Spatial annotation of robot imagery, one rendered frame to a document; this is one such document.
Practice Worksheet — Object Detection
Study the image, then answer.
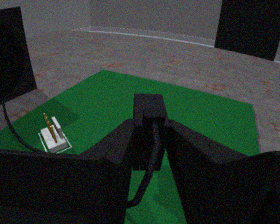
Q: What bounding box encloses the green circuit board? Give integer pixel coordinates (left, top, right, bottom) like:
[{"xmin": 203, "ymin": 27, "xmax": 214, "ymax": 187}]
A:
[{"xmin": 11, "ymin": 69, "xmax": 260, "ymax": 224}]

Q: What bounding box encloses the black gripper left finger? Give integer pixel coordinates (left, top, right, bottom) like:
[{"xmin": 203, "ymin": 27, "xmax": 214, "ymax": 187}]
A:
[{"xmin": 0, "ymin": 119, "xmax": 135, "ymax": 224}]

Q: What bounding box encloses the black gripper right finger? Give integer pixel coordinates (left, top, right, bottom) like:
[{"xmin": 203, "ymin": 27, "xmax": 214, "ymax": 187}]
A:
[{"xmin": 167, "ymin": 120, "xmax": 280, "ymax": 224}]

